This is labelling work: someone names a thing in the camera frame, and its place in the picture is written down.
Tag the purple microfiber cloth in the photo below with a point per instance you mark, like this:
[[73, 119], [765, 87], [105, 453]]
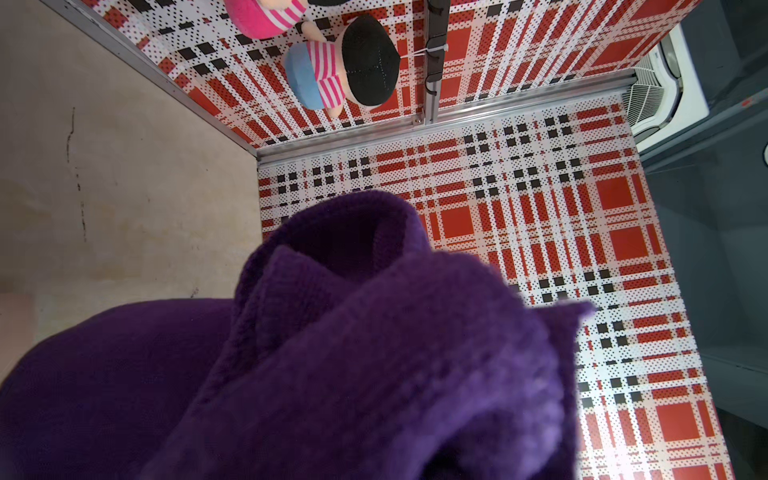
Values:
[[350, 350]]

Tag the doll blue pants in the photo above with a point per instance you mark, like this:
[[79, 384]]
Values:
[[361, 66]]

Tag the doll pink striped shirt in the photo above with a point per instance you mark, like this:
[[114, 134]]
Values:
[[263, 19]]

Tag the white ceiling air vent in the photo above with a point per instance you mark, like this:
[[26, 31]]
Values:
[[667, 97]]

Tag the black hook rail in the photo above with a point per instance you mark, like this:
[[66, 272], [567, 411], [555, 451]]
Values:
[[437, 14]]

